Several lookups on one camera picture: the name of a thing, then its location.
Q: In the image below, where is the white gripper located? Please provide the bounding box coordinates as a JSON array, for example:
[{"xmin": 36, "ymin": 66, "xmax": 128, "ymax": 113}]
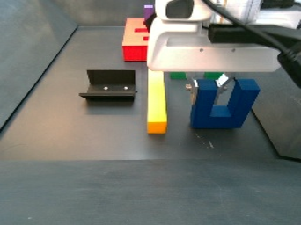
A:
[{"xmin": 147, "ymin": 0, "xmax": 279, "ymax": 104}]

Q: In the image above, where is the blue U-shaped block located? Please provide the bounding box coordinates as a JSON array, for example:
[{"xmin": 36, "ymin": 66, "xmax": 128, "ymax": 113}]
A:
[{"xmin": 190, "ymin": 79, "xmax": 259, "ymax": 129}]

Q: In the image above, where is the red board with slots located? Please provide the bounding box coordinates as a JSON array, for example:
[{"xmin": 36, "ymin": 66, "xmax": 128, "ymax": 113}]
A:
[{"xmin": 121, "ymin": 18, "xmax": 149, "ymax": 62}]

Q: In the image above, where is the green stepped block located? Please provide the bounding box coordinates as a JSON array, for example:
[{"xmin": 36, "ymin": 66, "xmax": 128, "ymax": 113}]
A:
[{"xmin": 170, "ymin": 72, "xmax": 222, "ymax": 80}]

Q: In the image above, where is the yellow long bar block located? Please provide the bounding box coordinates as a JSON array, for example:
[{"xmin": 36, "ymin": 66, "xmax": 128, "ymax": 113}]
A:
[{"xmin": 147, "ymin": 70, "xmax": 167, "ymax": 134}]

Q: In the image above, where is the purple block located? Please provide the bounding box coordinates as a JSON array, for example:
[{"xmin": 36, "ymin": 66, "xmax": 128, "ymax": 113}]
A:
[{"xmin": 143, "ymin": 4, "xmax": 153, "ymax": 19}]

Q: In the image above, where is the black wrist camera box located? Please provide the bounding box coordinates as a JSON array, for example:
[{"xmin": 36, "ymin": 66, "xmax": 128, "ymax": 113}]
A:
[{"xmin": 208, "ymin": 24, "xmax": 301, "ymax": 47}]

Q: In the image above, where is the black cable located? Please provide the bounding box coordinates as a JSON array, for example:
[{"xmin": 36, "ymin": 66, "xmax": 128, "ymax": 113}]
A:
[{"xmin": 200, "ymin": 0, "xmax": 301, "ymax": 89}]

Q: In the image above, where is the black metal bracket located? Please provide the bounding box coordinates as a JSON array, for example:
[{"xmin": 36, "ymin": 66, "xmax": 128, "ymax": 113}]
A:
[{"xmin": 79, "ymin": 69, "xmax": 136, "ymax": 99}]

